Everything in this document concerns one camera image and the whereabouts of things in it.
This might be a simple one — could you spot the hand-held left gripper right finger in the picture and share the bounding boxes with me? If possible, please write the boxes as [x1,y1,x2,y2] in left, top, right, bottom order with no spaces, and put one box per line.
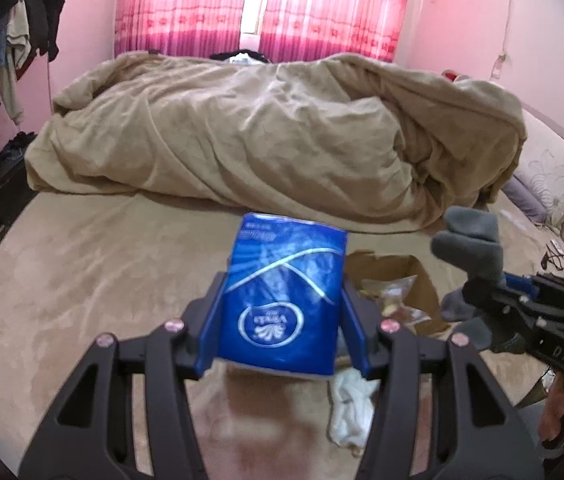
[341,280,546,480]

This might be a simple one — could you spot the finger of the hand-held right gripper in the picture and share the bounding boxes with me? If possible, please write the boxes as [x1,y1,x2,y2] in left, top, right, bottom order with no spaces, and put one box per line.
[462,272,539,322]

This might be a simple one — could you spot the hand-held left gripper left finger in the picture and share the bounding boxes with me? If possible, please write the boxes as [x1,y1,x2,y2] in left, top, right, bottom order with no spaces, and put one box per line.
[18,271,228,480]

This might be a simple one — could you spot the grey sock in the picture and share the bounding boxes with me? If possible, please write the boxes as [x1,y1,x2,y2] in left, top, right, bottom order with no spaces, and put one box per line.
[430,205,530,357]

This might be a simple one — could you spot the blue tissue pack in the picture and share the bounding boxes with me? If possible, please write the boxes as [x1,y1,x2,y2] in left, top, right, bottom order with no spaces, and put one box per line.
[218,212,349,377]

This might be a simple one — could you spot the clear plastic bag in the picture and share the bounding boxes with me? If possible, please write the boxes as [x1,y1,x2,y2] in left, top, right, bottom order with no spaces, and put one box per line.
[359,274,433,333]

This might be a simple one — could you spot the brown cardboard box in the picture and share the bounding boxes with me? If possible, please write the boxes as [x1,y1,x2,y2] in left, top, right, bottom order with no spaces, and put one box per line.
[344,250,454,337]

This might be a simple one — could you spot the white crumpled cloth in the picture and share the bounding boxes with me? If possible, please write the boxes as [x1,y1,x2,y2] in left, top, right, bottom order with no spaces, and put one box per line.
[328,369,381,450]

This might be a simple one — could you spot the purple pillow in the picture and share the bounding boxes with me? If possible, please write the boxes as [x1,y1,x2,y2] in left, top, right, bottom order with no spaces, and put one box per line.
[501,176,549,225]

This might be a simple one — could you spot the beige bed sheet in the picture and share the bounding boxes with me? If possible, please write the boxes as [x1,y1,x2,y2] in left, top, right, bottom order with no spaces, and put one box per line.
[0,187,564,480]

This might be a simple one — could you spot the floral cream pillow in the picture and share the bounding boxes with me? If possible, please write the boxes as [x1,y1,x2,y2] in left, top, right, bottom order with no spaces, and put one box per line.
[511,109,564,226]

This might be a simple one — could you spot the beige blanket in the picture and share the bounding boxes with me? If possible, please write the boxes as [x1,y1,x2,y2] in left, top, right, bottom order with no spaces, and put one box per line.
[26,51,529,234]

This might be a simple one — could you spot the pink floral curtain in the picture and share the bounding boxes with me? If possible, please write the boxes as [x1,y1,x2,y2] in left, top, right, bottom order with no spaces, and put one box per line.
[113,0,252,58]
[258,0,415,63]

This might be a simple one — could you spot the black cable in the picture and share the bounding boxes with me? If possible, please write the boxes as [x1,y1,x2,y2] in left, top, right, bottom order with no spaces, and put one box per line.
[541,238,564,273]

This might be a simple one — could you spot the hanging wall cord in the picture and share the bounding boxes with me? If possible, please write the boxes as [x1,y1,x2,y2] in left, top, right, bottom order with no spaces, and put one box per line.
[491,0,517,81]

